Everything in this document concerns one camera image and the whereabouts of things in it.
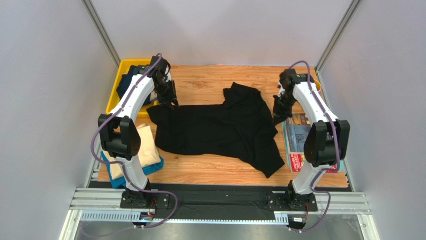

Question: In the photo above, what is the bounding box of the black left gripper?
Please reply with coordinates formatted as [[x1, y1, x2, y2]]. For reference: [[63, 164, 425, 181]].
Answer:
[[154, 79, 181, 110]]

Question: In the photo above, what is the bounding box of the black t shirt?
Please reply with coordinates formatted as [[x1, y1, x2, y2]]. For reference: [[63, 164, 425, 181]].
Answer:
[[147, 83, 285, 178]]

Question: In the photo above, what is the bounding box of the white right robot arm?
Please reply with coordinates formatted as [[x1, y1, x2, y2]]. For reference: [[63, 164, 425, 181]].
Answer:
[[272, 68, 351, 195]]

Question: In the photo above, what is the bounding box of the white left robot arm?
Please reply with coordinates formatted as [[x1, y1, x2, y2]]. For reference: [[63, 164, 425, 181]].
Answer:
[[94, 53, 179, 198]]

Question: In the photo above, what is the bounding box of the dark blue book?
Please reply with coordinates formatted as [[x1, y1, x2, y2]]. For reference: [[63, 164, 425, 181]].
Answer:
[[283, 113, 311, 153]]

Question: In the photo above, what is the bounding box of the yellow rimmed mug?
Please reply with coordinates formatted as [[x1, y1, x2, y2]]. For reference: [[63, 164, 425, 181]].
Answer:
[[314, 80, 322, 93]]

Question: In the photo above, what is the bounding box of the navy blue folded shirt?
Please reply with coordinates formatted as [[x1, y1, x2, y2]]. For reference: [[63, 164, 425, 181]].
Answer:
[[116, 65, 143, 100]]

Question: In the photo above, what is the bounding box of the red illustrated book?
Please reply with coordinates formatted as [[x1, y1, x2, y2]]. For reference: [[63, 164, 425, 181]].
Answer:
[[288, 152, 339, 175]]

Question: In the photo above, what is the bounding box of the yellow plastic bin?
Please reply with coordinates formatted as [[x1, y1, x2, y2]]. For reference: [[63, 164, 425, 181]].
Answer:
[[105, 59, 159, 119]]

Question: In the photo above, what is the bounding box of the cream folded shirt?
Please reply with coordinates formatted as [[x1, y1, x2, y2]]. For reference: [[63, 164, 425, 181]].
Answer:
[[110, 123, 161, 179]]

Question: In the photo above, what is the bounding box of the teal folded shirt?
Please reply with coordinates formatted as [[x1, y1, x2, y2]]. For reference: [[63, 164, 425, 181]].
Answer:
[[106, 157, 165, 189]]

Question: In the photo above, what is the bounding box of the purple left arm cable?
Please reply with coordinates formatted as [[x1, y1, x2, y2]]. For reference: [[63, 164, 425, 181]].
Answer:
[[90, 53, 179, 230]]

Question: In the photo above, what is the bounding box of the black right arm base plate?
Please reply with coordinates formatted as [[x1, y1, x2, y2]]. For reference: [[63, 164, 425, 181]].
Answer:
[[266, 192, 318, 212]]

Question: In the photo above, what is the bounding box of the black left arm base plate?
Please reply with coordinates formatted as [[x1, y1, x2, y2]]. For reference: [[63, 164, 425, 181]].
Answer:
[[120, 189, 171, 210]]

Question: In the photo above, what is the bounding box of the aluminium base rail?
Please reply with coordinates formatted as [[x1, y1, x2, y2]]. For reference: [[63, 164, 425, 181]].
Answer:
[[60, 185, 379, 240]]

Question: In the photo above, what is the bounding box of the left aluminium corner post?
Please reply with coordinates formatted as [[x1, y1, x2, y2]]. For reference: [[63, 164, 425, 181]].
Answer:
[[81, 0, 121, 68]]

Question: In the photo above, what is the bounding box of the aluminium corner post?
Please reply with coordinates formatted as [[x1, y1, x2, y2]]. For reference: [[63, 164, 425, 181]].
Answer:
[[315, 0, 363, 74], [81, 0, 121, 68]]

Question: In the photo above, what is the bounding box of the right aluminium corner post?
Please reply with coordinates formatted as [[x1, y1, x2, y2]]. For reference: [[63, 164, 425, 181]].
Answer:
[[315, 0, 363, 74]]

